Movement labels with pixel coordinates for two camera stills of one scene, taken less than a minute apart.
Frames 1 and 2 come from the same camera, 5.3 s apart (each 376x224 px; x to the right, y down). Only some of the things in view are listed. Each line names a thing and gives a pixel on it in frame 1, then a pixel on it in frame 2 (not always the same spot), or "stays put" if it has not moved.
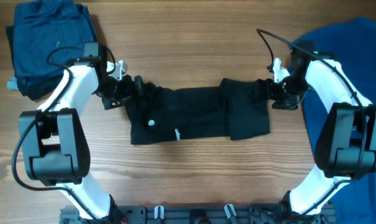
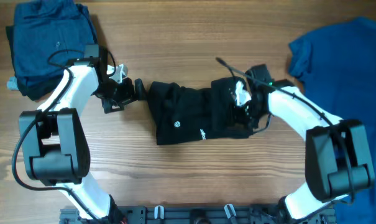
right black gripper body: (265, 89) to (237, 112)
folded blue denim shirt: (47, 34) stays put
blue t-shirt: (358, 46) stays put
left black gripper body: (138, 86) stays put
